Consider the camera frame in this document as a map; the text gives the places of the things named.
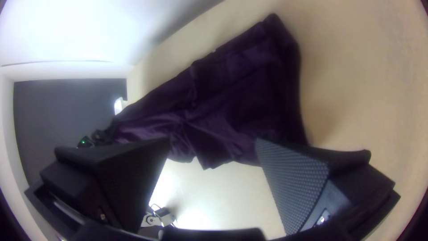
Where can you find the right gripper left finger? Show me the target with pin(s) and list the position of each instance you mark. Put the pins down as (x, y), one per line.
(117, 187)

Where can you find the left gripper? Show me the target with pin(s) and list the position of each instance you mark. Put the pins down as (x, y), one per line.
(102, 137)

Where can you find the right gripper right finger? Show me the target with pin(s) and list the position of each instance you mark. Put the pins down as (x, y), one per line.
(294, 187)

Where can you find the black t-shirt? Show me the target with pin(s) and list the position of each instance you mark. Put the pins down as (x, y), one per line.
(234, 83)

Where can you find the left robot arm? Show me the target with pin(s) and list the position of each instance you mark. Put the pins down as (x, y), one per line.
(84, 143)

